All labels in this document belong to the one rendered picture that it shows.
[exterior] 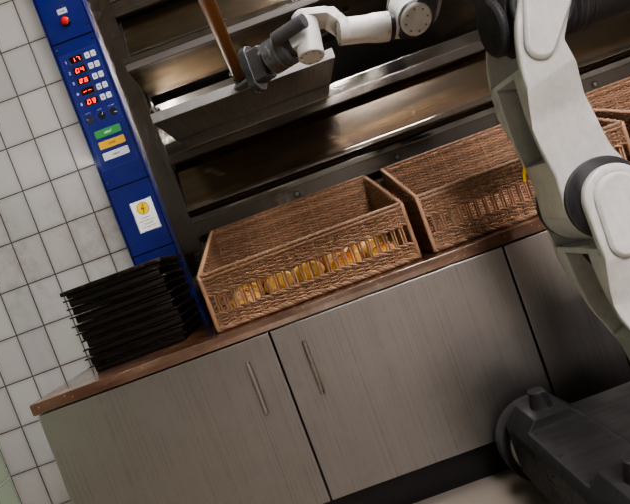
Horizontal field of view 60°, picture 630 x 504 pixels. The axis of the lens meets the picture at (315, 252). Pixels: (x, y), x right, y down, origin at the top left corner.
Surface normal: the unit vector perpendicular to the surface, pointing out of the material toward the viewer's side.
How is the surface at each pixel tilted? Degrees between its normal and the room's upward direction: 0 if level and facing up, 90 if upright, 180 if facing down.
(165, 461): 90
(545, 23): 90
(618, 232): 90
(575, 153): 90
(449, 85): 70
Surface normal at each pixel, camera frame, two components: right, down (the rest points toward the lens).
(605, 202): 0.03, 0.04
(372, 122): -0.11, -0.28
